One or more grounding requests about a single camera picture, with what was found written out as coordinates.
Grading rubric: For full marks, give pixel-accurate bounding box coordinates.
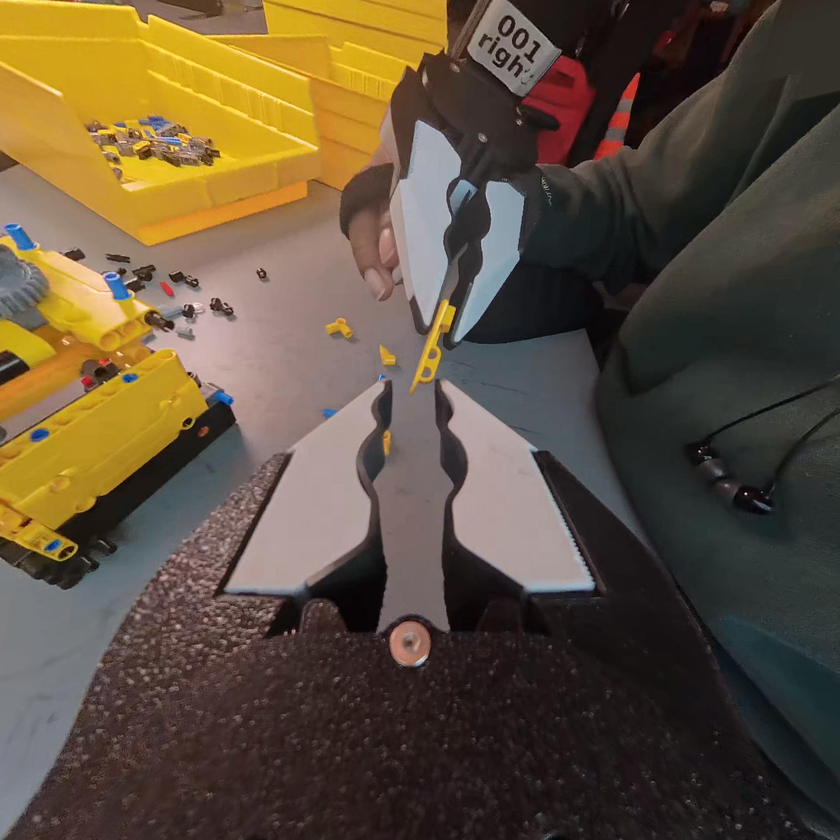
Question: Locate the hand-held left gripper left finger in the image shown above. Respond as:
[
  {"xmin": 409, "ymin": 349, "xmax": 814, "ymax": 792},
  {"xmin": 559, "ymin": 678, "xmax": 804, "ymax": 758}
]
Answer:
[{"xmin": 223, "ymin": 379, "xmax": 393, "ymax": 632}]

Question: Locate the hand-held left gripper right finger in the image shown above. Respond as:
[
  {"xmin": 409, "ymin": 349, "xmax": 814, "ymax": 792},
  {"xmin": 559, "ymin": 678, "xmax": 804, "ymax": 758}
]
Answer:
[{"xmin": 434, "ymin": 379, "xmax": 597, "ymax": 632}]

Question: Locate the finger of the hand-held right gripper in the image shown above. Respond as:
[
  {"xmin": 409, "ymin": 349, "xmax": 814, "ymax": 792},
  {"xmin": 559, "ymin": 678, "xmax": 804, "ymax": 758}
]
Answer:
[
  {"xmin": 445, "ymin": 180, "xmax": 527, "ymax": 350},
  {"xmin": 390, "ymin": 121, "xmax": 478, "ymax": 336}
]

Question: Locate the yellow thin lego liftarm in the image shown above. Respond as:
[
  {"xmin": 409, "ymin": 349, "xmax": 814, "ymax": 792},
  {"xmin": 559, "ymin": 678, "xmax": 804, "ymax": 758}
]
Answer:
[{"xmin": 409, "ymin": 300, "xmax": 458, "ymax": 396}]

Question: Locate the yellow plastic parts bin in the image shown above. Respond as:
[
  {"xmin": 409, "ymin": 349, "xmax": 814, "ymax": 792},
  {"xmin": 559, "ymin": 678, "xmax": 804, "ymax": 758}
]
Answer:
[{"xmin": 0, "ymin": 14, "xmax": 324, "ymax": 248}]

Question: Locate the yellow lego robot model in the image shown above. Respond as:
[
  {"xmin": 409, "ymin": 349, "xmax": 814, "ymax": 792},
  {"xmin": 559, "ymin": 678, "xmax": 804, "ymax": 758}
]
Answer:
[{"xmin": 0, "ymin": 223, "xmax": 238, "ymax": 589}]

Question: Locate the pile of small lego pins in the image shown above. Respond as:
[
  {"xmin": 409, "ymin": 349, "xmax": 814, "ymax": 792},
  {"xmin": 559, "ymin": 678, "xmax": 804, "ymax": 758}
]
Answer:
[{"xmin": 62, "ymin": 246, "xmax": 271, "ymax": 341}]

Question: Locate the heap of grey lego parts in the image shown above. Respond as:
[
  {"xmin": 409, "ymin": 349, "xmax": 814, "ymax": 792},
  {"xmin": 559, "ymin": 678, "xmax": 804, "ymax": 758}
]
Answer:
[{"xmin": 84, "ymin": 116, "xmax": 222, "ymax": 182}]

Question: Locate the person's right forearm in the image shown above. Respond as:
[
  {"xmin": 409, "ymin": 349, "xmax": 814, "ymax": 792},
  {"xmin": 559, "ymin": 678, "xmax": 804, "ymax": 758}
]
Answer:
[{"xmin": 525, "ymin": 0, "xmax": 840, "ymax": 293}]

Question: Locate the person's right hand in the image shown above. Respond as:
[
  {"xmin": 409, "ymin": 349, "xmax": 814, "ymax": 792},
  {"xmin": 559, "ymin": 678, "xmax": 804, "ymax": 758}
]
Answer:
[{"xmin": 350, "ymin": 209, "xmax": 404, "ymax": 303}]

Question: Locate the red orange garment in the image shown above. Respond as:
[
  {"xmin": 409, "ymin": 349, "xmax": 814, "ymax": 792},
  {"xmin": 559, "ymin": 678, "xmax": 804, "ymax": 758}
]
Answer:
[{"xmin": 524, "ymin": 56, "xmax": 643, "ymax": 166}]

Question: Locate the black earphone cable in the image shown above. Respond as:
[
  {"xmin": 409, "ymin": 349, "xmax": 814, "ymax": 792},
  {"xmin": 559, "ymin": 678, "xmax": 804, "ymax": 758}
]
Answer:
[{"xmin": 684, "ymin": 377, "xmax": 840, "ymax": 516}]

